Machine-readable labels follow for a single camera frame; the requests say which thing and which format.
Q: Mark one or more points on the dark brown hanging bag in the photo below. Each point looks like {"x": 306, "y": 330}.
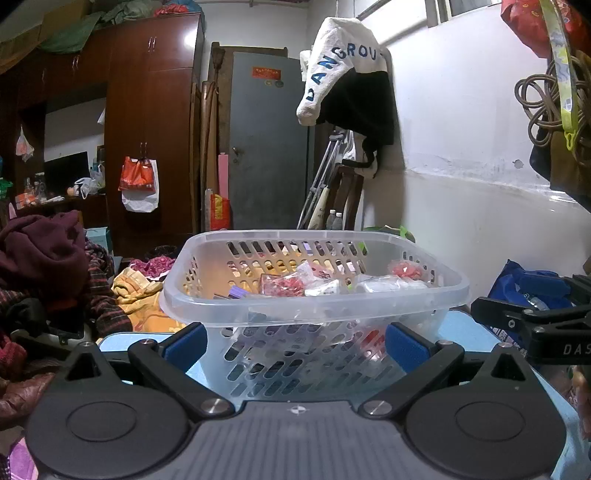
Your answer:
{"x": 568, "y": 170}

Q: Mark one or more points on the white window frame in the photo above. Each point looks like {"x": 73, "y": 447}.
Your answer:
{"x": 434, "y": 9}

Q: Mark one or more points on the teal box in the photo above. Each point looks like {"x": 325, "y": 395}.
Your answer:
{"x": 99, "y": 237}

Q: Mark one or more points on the red paper package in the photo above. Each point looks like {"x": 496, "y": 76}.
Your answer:
{"x": 220, "y": 212}

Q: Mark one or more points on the purple packet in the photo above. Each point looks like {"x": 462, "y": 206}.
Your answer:
{"x": 238, "y": 291}

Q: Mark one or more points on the red door sign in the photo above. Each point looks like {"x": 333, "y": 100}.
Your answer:
{"x": 266, "y": 73}

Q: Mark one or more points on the long white packet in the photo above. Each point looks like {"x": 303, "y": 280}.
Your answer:
{"x": 388, "y": 285}

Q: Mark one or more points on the white sweatshirt blue letters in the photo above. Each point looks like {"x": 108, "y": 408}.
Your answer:
{"x": 332, "y": 50}

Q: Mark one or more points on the small pink plastic bag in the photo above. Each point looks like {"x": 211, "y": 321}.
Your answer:
{"x": 24, "y": 146}

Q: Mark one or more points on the blue fabric bag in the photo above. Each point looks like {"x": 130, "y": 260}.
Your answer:
{"x": 521, "y": 284}

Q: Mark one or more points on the black monitor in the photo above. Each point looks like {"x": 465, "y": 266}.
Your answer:
{"x": 64, "y": 170}

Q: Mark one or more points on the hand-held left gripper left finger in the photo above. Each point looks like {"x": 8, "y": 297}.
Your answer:
{"x": 187, "y": 346}

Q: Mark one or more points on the black hanging garment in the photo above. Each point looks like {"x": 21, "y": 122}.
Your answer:
{"x": 364, "y": 106}

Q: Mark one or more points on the clear plastic basket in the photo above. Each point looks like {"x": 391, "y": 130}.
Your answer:
{"x": 277, "y": 318}

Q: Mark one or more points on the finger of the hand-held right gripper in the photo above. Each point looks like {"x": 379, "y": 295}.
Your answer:
{"x": 512, "y": 316}

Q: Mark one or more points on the yellow towel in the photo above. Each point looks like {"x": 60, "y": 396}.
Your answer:
{"x": 138, "y": 300}

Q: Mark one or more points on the grey metal door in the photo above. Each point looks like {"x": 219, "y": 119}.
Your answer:
{"x": 268, "y": 152}

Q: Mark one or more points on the red brown jacket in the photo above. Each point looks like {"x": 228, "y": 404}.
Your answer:
{"x": 23, "y": 392}

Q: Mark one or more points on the small red snack packet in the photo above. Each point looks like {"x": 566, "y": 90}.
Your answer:
{"x": 404, "y": 268}

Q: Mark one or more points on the metal crutches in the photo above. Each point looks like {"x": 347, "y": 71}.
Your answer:
{"x": 323, "y": 175}

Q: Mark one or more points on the pink floral cloth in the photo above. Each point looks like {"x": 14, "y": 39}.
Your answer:
{"x": 152, "y": 266}

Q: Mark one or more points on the green cloth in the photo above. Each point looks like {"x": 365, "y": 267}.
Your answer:
{"x": 69, "y": 41}

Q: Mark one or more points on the green plastic object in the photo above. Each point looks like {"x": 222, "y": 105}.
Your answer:
{"x": 392, "y": 230}

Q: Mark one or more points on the large red snack packet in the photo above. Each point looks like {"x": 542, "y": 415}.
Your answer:
{"x": 284, "y": 286}

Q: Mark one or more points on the brown wooden wardrobe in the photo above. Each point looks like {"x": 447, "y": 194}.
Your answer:
{"x": 152, "y": 115}

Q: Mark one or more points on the orange white plastic bag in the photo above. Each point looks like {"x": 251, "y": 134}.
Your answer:
{"x": 138, "y": 180}

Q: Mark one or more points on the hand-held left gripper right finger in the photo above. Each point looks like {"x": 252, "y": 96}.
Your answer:
{"x": 406, "y": 348}

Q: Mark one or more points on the dark striped cloth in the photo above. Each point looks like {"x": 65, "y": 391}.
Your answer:
{"x": 104, "y": 295}

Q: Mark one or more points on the clear plastic bottle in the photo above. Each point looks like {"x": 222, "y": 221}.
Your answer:
{"x": 330, "y": 220}
{"x": 340, "y": 221}

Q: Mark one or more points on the maroon cloth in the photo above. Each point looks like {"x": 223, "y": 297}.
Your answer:
{"x": 41, "y": 249}

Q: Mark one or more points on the small white packet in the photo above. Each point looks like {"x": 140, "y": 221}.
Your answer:
{"x": 323, "y": 288}

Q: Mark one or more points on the pink paper roll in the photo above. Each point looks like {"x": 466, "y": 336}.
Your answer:
{"x": 223, "y": 177}

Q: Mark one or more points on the red hanging bag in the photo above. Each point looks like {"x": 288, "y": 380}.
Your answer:
{"x": 526, "y": 23}

